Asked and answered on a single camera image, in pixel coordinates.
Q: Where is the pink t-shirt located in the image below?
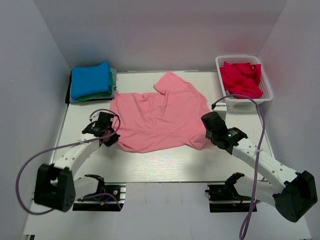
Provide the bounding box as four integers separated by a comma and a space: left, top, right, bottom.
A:
110, 72, 210, 154

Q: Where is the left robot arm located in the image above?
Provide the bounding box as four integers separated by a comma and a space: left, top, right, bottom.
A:
33, 110, 121, 212

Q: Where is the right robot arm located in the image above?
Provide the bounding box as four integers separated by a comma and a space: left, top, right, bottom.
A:
201, 111, 318, 223

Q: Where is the green folded t-shirt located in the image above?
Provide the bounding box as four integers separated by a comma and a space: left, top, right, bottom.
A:
76, 71, 117, 102

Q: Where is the black folded t-shirt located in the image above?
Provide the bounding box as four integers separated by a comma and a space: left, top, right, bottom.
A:
64, 72, 72, 105

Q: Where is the blue folded t-shirt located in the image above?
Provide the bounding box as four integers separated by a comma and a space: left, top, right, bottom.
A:
70, 61, 111, 100

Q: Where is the white plastic basket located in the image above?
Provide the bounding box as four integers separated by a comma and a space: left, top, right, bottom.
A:
215, 54, 273, 104

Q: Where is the red t-shirt in basket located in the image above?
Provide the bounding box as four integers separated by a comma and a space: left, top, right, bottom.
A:
219, 62, 263, 99

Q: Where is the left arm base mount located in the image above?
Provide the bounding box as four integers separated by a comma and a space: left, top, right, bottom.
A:
72, 174, 127, 212

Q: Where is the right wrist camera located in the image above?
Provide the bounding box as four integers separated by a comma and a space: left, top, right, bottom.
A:
211, 102, 227, 121

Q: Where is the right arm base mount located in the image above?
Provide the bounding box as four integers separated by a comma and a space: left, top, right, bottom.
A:
205, 172, 251, 213

